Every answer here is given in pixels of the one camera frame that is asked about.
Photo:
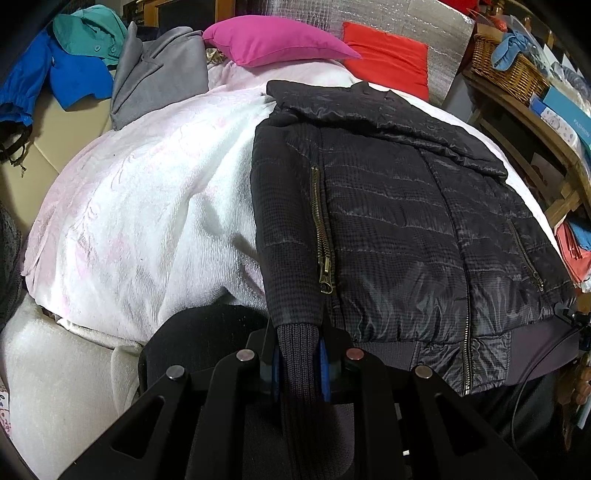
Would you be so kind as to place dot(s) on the black quilted puffer jacket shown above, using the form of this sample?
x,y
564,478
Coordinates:
x,y
378,219

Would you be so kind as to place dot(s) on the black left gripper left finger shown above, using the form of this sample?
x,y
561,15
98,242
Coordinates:
x,y
243,411

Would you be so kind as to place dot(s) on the red garment on railing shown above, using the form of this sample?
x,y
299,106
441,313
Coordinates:
x,y
465,7

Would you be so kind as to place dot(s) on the right hand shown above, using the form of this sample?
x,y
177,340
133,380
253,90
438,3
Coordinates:
x,y
573,396

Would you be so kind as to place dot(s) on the red cushion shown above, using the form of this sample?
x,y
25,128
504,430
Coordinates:
x,y
394,61

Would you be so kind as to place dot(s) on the teal shirt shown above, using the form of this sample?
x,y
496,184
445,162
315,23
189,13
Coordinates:
x,y
96,31

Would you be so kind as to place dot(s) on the blue white cardboard box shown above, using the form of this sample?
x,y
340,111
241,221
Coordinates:
x,y
557,103

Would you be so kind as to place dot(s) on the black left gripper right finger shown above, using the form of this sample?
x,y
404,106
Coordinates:
x,y
371,412

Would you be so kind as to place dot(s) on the light blue cloth in basket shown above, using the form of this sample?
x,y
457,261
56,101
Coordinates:
x,y
513,44

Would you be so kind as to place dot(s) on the beige sofa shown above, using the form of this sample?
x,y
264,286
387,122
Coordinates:
x,y
57,136

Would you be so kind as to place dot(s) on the silver foil insulation panel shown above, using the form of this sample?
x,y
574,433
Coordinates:
x,y
443,29

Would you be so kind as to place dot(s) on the grey coat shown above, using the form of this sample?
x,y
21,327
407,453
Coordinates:
x,y
153,74

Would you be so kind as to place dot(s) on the blue jacket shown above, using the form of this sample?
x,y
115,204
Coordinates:
x,y
70,78

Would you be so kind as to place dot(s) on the white pink bed blanket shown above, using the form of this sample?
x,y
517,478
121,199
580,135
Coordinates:
x,y
157,217

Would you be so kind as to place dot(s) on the magenta pillow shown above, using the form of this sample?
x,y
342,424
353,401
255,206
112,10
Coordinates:
x,y
257,40

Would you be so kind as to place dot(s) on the wooden shelf unit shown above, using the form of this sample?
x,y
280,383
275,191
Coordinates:
x,y
548,166

